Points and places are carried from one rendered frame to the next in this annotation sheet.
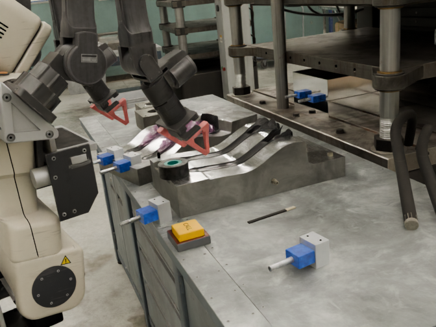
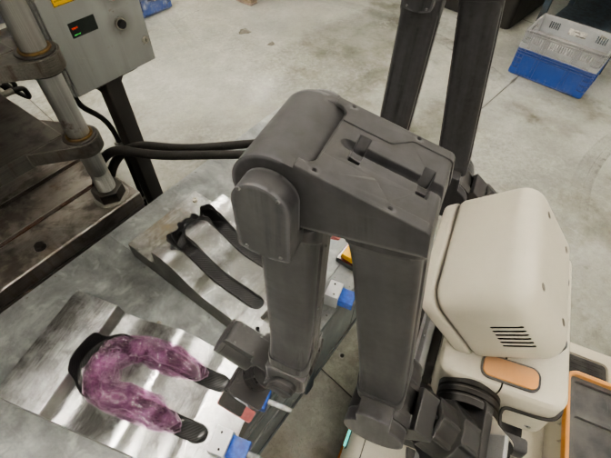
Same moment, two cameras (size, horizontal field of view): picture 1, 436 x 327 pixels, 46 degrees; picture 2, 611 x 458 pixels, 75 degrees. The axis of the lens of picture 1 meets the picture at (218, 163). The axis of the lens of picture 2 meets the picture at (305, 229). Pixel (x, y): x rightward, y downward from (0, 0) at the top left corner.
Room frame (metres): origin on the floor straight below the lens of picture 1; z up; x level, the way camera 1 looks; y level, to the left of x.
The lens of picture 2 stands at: (1.58, 0.55, 1.78)
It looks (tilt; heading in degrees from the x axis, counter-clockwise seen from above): 51 degrees down; 235
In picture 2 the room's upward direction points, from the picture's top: 2 degrees clockwise
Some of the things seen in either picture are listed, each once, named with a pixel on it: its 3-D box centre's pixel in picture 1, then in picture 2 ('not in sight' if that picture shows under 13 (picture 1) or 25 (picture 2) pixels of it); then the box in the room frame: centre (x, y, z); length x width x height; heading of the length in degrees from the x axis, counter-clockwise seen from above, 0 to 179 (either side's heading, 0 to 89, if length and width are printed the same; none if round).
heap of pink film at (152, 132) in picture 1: (178, 129); (138, 374); (1.71, 0.12, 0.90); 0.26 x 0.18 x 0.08; 127
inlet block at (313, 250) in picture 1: (296, 257); not in sight; (0.91, -0.14, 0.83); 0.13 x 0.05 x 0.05; 119
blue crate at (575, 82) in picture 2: not in sight; (557, 64); (-1.86, -0.88, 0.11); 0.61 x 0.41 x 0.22; 104
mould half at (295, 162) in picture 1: (245, 159); (224, 256); (1.41, -0.08, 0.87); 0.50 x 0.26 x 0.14; 110
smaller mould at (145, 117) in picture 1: (162, 117); not in sight; (2.16, 0.22, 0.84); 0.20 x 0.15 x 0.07; 110
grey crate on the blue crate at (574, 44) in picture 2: not in sight; (568, 42); (-1.86, -0.88, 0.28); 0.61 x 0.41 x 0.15; 104
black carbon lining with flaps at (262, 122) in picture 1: (237, 143); (223, 252); (1.41, -0.06, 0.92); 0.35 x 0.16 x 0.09; 110
